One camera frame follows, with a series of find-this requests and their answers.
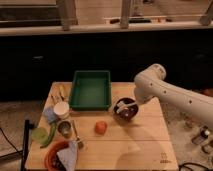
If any purple bowl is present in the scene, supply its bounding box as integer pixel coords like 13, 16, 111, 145
113, 98, 139, 121

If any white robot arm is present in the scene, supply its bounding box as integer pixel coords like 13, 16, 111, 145
134, 64, 213, 130

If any orange bowl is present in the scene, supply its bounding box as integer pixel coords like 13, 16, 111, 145
44, 141, 68, 171

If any green plastic bin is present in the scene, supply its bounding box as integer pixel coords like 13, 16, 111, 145
69, 70, 111, 111

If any red tomato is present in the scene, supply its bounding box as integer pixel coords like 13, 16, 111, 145
94, 121, 107, 135

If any yellow banana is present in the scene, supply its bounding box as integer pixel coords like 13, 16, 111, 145
59, 84, 68, 101

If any white paper cup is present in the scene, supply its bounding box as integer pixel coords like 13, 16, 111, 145
53, 101, 69, 119

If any metal can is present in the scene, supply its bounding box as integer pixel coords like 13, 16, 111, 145
58, 121, 72, 138

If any blue sponge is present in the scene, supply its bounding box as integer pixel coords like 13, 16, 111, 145
43, 106, 58, 124

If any metal spoon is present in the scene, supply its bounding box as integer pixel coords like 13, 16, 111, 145
72, 120, 84, 149

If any green pepper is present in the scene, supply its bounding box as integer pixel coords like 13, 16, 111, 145
40, 122, 57, 148

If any grey cloth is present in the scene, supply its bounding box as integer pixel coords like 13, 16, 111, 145
57, 141, 78, 171

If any light green cup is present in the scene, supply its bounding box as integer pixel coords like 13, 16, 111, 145
31, 127, 48, 144

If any black stand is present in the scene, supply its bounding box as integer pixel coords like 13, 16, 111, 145
20, 120, 34, 171

